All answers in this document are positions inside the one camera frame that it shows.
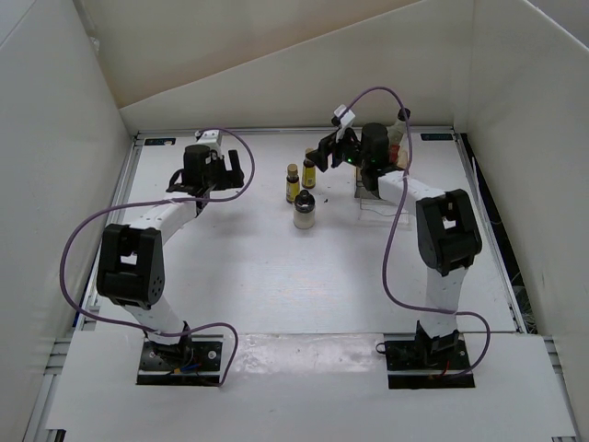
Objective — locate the yellow label bottle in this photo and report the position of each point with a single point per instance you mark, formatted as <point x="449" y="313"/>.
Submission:
<point x="309" y="172"/>
<point x="292" y="183"/>

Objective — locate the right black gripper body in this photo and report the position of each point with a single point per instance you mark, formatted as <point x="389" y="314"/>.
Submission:
<point x="346" y="151"/>

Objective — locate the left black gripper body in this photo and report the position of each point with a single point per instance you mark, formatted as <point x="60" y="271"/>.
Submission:
<point x="219" y="179"/>

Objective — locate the tiered clear acrylic rack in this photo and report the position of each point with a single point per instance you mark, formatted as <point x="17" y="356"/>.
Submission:
<point x="366" y="192"/>

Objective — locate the red label sauce bottle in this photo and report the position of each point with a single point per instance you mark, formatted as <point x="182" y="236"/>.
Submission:
<point x="395" y="133"/>

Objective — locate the rear yellow label bottle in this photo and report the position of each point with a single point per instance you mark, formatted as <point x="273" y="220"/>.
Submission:
<point x="309" y="172"/>

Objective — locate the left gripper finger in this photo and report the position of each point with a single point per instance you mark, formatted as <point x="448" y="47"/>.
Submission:
<point x="236" y="161"/>
<point x="231" y="154"/>

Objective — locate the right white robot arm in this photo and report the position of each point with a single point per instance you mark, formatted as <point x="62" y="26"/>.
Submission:
<point x="448" y="237"/>

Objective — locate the front yellow label bottle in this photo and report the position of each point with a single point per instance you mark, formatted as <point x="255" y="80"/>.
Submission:
<point x="292" y="183"/>

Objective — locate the aluminium table frame rail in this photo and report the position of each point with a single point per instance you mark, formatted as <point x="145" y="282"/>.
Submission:
<point x="190" y="132"/>

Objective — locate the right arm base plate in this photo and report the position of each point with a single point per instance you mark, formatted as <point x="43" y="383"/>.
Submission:
<point x="406" y="370"/>

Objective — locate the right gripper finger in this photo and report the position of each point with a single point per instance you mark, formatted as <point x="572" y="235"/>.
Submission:
<point x="328" y="143"/>
<point x="319" y="158"/>

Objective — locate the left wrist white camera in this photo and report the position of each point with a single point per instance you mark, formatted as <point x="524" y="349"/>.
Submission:
<point x="211" y="138"/>

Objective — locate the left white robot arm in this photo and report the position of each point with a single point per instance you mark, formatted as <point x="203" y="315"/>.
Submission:
<point x="131" y="267"/>

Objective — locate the white powder jar black cap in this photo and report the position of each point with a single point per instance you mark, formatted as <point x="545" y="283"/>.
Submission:
<point x="304" y="210"/>

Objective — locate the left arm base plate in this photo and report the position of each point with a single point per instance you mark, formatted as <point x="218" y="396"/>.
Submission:
<point x="196" y="363"/>

